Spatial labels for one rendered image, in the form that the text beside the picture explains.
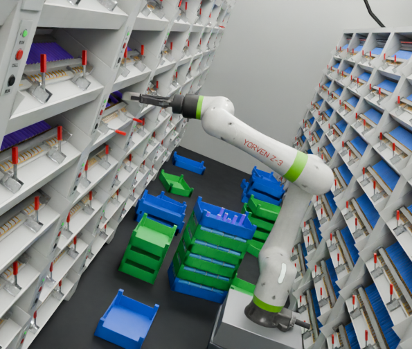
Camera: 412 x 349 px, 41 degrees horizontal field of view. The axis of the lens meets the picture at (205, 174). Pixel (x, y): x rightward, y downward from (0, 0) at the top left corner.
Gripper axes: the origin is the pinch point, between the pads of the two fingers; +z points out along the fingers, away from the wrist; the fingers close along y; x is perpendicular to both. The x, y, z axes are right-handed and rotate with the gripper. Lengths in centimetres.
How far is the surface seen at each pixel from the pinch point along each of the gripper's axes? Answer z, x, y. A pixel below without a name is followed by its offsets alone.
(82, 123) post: 0, -1, -63
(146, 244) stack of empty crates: -5, -82, 52
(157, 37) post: -5.9, 23.3, 6.9
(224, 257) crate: -45, -84, 59
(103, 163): 5.9, -25.5, -10.1
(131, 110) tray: 1.1, -6.5, 6.6
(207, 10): -9, 40, 147
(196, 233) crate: -29, -72, 54
